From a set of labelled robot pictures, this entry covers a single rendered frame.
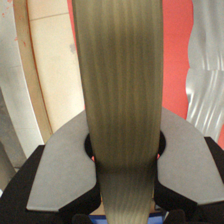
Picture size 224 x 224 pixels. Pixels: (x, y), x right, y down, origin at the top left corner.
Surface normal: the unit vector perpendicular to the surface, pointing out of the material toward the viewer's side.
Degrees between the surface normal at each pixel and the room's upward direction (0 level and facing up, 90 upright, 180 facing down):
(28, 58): 90
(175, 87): 0
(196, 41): 10
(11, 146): 0
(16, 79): 0
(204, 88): 32
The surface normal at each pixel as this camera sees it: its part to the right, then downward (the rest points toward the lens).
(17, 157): -0.02, 0.48
